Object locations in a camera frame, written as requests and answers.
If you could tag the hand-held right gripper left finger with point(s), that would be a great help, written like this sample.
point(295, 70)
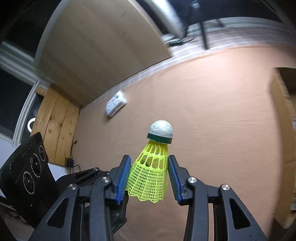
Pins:
point(122, 180)

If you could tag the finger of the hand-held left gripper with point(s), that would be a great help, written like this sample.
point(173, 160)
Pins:
point(119, 215)
point(85, 176)

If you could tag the black power adapter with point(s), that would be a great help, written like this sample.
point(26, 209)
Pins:
point(69, 162)

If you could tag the yellow plastic shuttlecock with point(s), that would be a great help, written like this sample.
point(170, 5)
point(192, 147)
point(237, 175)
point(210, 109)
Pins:
point(148, 178)

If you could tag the patterned tissue pack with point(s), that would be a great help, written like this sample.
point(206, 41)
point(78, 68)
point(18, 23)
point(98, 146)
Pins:
point(116, 104)

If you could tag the large light wooden board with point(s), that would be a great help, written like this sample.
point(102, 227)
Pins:
point(99, 51)

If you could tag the pine plank panel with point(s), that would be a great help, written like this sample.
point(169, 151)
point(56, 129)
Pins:
point(55, 120)

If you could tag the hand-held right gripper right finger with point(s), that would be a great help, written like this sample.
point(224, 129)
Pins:
point(174, 180)

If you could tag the cardboard box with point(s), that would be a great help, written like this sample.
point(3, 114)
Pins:
point(283, 111)

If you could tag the white window frame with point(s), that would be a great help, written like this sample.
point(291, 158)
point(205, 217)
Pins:
point(13, 62)
point(168, 18)

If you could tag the white plaid cloth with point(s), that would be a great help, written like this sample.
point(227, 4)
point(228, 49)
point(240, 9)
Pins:
point(231, 34)

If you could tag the black tripod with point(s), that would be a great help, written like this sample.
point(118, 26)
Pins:
point(204, 37)

